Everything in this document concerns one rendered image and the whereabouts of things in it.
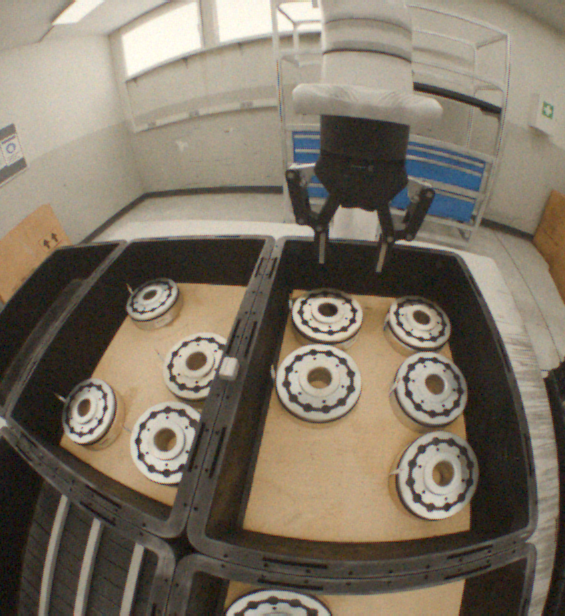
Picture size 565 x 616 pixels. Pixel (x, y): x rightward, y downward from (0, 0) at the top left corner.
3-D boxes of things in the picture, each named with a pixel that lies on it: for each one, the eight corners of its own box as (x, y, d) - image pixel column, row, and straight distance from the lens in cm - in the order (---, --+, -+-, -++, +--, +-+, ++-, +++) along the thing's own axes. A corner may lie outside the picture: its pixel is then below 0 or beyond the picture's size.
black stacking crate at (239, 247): (150, 283, 60) (131, 241, 55) (281, 291, 48) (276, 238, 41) (58, 451, 50) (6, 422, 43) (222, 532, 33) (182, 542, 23)
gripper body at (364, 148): (409, 114, 28) (397, 199, 29) (320, 103, 27) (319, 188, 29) (426, 119, 20) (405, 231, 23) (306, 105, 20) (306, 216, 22)
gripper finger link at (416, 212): (427, 185, 24) (395, 236, 25) (443, 196, 24) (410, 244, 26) (421, 177, 26) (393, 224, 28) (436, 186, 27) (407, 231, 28)
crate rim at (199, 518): (279, 247, 42) (278, 234, 41) (455, 263, 47) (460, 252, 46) (192, 543, 24) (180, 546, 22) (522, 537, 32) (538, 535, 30)
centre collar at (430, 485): (423, 451, 30) (425, 450, 30) (460, 453, 33) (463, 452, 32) (419, 495, 30) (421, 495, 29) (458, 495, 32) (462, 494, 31)
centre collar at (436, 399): (413, 369, 34) (414, 366, 33) (445, 368, 36) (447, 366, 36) (419, 405, 32) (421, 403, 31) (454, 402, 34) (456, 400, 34)
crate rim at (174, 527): (134, 248, 56) (130, 238, 55) (278, 247, 42) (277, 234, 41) (14, 428, 44) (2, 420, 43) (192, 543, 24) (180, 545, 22)
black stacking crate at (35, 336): (76, 280, 82) (58, 248, 78) (149, 283, 60) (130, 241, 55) (-2, 397, 75) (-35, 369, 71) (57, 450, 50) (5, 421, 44)
